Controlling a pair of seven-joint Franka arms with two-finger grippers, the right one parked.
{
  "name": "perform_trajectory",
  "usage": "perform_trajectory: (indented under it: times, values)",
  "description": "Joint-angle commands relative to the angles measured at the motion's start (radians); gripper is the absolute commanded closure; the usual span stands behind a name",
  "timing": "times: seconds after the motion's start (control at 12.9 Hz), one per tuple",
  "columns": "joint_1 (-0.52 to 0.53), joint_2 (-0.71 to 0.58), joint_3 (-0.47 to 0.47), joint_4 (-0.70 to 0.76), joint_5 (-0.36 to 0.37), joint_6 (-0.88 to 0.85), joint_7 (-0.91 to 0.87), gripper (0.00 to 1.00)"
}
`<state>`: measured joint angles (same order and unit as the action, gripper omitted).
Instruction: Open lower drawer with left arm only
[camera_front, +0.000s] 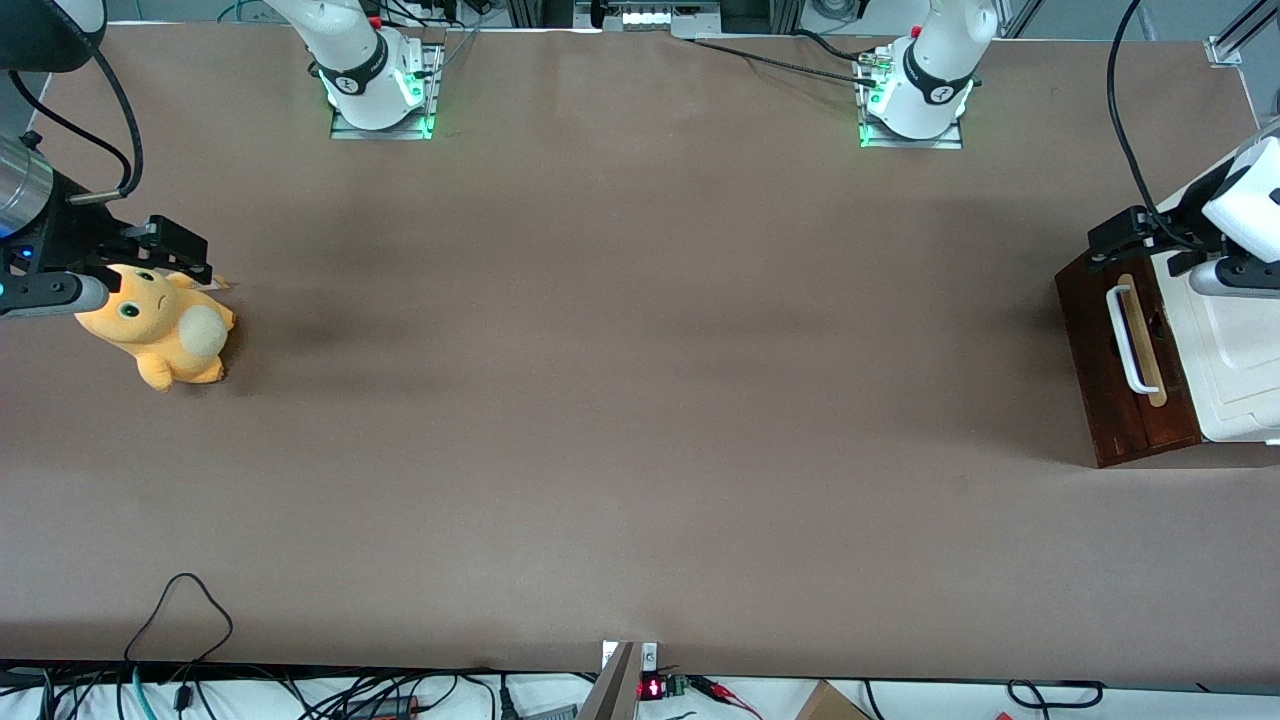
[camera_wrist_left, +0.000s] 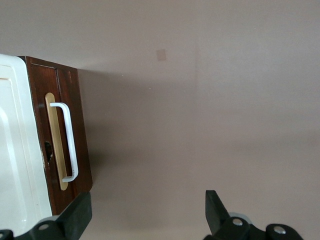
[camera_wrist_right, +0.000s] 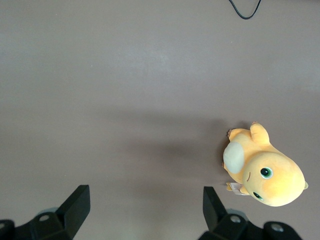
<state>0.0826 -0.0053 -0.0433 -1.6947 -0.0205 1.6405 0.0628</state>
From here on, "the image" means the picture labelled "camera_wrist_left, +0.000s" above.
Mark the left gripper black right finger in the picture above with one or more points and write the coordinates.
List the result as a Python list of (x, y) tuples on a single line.
[(217, 217)]

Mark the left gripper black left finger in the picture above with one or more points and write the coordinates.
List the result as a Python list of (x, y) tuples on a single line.
[(72, 215)]

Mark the dark wooden drawer cabinet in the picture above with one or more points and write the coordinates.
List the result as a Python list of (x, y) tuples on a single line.
[(80, 130)]

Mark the cream plastic board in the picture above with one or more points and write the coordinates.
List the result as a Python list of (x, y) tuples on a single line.
[(15, 140)]

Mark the beige tape patch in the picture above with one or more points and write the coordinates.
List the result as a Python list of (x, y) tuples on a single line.
[(161, 55)]

